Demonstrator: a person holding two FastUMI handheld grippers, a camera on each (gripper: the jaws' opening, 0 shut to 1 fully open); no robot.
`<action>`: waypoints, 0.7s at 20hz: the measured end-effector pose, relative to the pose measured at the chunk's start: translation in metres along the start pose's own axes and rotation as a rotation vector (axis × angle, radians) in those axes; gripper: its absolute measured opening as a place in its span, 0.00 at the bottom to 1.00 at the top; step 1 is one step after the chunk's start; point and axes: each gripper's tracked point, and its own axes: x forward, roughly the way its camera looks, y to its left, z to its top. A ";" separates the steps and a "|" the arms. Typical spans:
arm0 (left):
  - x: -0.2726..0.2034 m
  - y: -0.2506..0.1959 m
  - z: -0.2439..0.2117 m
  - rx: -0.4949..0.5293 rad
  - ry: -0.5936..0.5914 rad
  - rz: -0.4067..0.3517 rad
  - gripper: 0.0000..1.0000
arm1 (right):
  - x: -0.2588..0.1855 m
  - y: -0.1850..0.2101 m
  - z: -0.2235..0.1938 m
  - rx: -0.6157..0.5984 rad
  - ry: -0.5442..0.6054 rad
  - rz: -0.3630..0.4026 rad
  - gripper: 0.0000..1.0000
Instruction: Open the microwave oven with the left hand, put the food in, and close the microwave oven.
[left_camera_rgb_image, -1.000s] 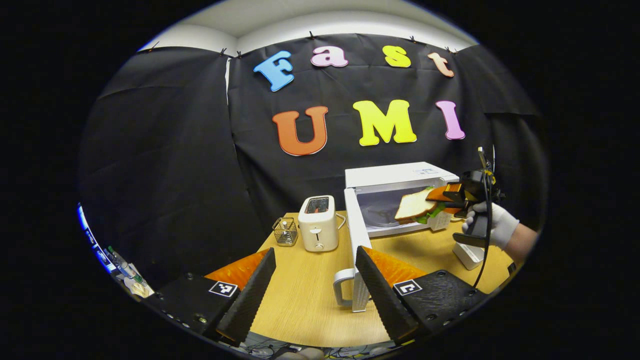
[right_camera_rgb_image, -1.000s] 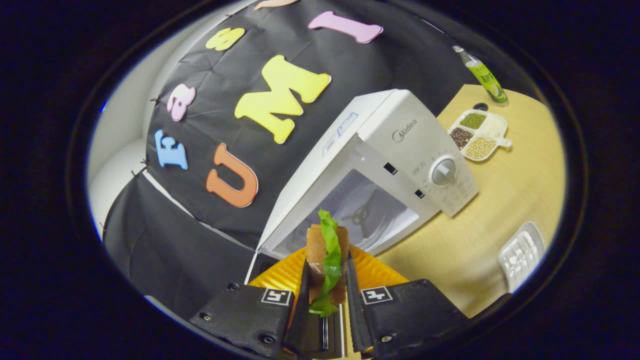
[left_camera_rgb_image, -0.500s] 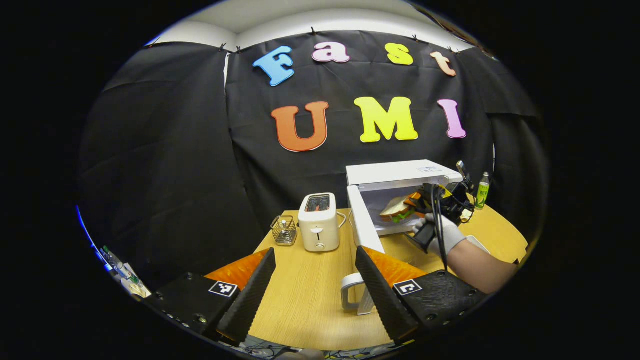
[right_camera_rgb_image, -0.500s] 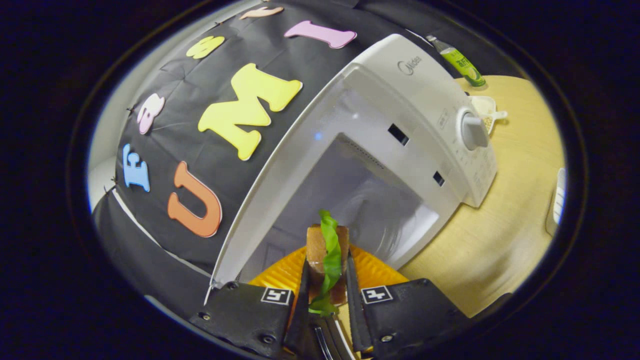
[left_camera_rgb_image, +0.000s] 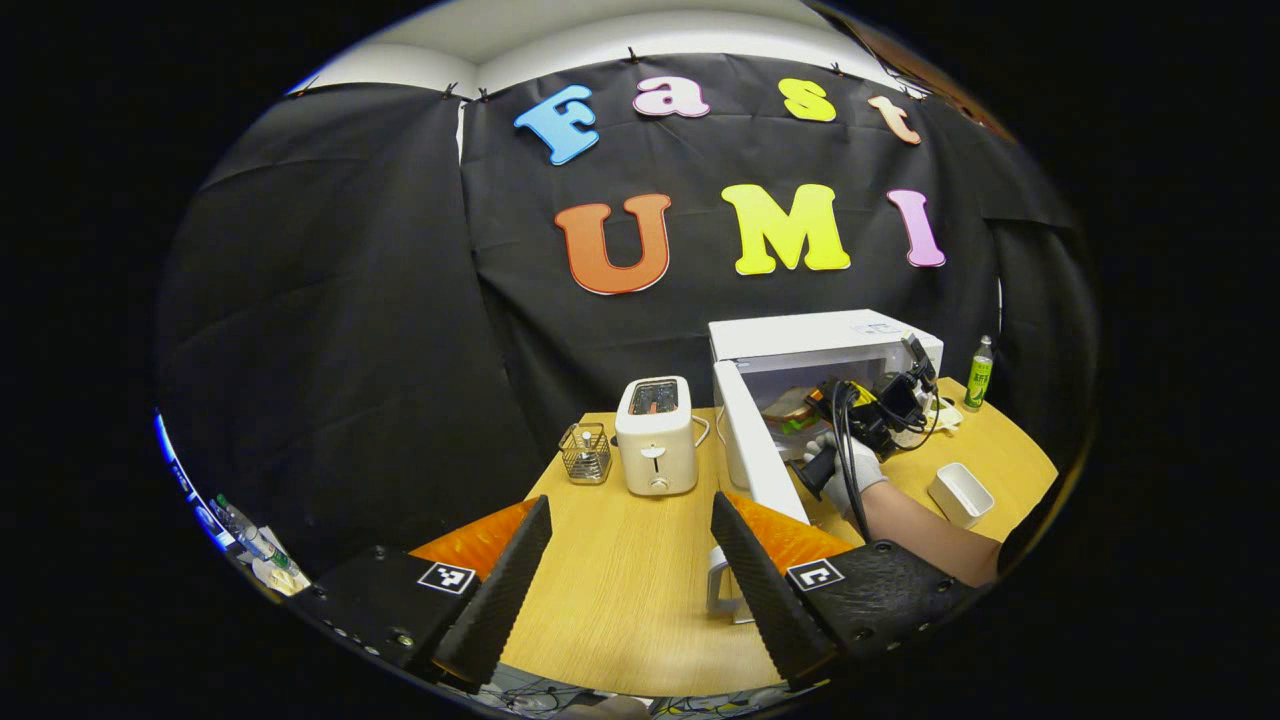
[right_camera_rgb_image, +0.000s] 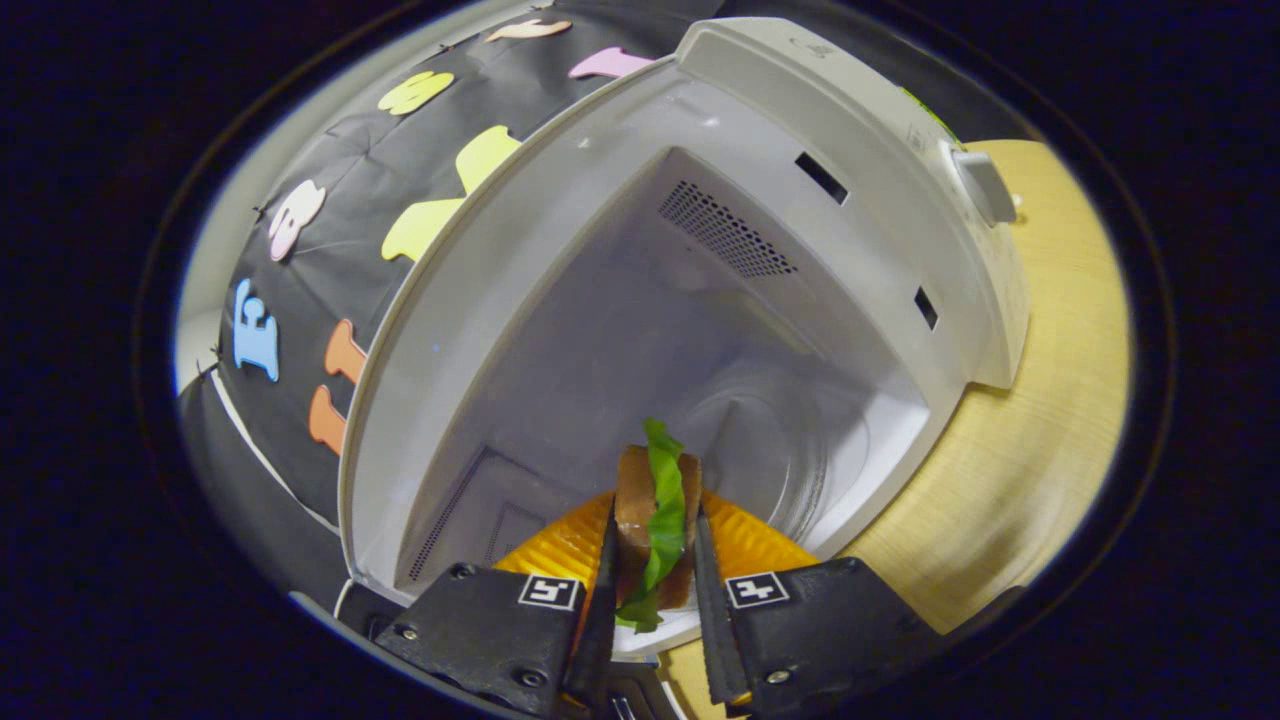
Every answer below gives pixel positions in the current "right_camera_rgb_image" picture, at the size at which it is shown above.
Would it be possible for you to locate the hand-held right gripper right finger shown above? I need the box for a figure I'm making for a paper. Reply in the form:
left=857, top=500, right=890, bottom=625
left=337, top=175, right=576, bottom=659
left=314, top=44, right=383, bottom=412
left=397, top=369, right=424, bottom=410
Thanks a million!
left=693, top=490, right=946, bottom=716

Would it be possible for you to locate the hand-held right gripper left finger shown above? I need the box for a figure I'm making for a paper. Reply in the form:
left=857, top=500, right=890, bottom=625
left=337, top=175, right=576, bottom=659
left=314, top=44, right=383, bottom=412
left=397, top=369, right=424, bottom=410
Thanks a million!
left=375, top=495, right=621, bottom=716

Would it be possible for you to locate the sandwich with lettuce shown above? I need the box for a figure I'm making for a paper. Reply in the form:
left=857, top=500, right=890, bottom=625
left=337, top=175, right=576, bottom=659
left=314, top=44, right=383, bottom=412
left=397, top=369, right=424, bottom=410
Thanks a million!
left=612, top=418, right=704, bottom=634

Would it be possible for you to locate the white microwave oven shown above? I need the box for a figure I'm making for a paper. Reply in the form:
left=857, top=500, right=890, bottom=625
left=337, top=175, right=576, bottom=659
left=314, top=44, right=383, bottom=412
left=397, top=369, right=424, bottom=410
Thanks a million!
left=338, top=18, right=1031, bottom=656

